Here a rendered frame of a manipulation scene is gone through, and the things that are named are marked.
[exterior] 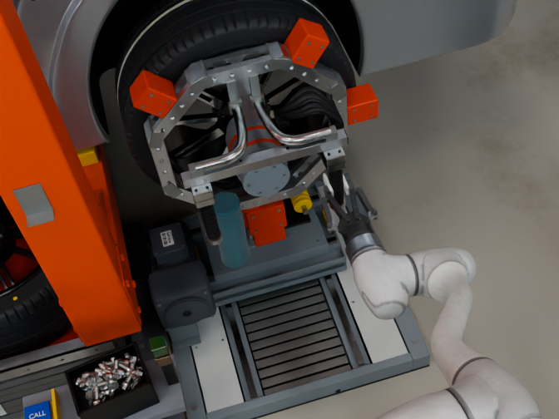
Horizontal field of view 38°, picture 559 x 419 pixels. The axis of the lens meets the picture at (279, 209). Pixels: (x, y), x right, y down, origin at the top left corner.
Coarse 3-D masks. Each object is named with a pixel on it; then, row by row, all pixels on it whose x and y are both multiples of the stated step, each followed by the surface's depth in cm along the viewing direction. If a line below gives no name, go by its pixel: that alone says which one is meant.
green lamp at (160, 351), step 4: (160, 336) 208; (152, 340) 208; (156, 340) 207; (160, 340) 207; (164, 340) 207; (152, 344) 207; (156, 344) 207; (160, 344) 207; (164, 344) 207; (152, 348) 206; (156, 348) 206; (160, 348) 206; (164, 348) 206; (152, 352) 207; (156, 352) 207; (160, 352) 207; (164, 352) 208; (168, 352) 209; (156, 356) 208; (160, 356) 208
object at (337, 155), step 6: (330, 150) 203; (336, 150) 203; (342, 150) 203; (324, 156) 203; (330, 156) 202; (336, 156) 202; (342, 156) 202; (324, 162) 205; (330, 162) 202; (336, 162) 203; (342, 162) 204; (330, 168) 204; (336, 168) 205; (342, 168) 205
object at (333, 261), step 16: (320, 208) 295; (192, 224) 296; (336, 240) 282; (208, 256) 287; (320, 256) 282; (336, 256) 281; (208, 272) 278; (272, 272) 280; (288, 272) 279; (304, 272) 278; (320, 272) 281; (336, 272) 283; (224, 288) 277; (240, 288) 275; (256, 288) 278; (272, 288) 280; (224, 304) 280
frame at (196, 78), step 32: (192, 64) 203; (224, 64) 204; (256, 64) 201; (288, 64) 204; (320, 64) 214; (192, 96) 204; (160, 128) 209; (160, 160) 218; (320, 160) 235; (288, 192) 241
